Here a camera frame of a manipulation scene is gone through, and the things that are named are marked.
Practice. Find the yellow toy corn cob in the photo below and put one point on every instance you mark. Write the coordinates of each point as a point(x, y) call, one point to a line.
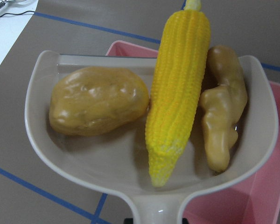
point(176, 87)

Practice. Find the pink plastic bin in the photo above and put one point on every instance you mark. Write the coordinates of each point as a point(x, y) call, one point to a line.
point(255, 200)

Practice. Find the toy ginger root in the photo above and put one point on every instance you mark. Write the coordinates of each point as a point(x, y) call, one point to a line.
point(223, 106)

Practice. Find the toy potato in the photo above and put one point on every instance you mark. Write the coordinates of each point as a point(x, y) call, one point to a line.
point(95, 100)

